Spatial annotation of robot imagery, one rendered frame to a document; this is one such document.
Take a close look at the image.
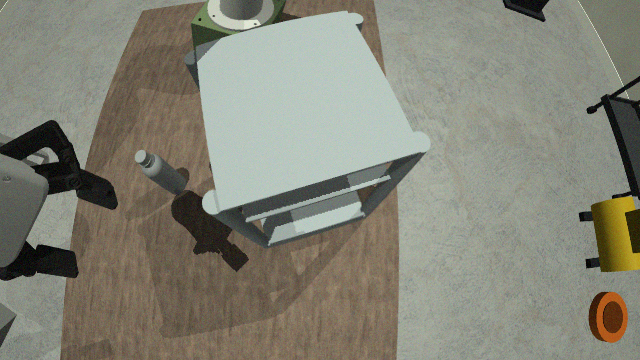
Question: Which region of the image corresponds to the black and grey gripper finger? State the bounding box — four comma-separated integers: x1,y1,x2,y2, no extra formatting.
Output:
0,241,79,281
0,120,118,210

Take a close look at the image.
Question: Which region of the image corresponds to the pale grey shelving unit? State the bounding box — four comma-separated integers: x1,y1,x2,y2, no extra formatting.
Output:
184,11,431,249

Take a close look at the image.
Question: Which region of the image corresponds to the grey bottle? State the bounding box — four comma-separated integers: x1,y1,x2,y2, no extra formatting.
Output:
135,150,186,195

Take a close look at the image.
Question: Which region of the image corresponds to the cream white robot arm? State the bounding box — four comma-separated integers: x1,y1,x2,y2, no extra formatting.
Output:
0,0,274,347

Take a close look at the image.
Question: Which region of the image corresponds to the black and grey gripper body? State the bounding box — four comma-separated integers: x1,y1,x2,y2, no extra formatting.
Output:
0,149,49,267

